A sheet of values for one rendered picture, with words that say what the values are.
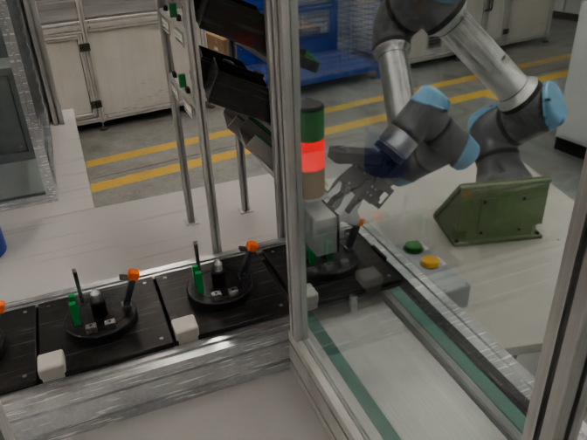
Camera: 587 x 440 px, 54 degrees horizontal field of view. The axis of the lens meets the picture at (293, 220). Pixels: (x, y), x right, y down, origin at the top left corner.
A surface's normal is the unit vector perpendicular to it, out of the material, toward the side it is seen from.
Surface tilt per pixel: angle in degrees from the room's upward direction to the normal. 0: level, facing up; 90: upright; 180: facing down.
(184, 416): 0
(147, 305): 0
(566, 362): 90
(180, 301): 0
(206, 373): 90
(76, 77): 90
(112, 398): 90
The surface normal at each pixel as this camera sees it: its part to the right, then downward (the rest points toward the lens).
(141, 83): 0.50, 0.40
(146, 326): -0.04, -0.87
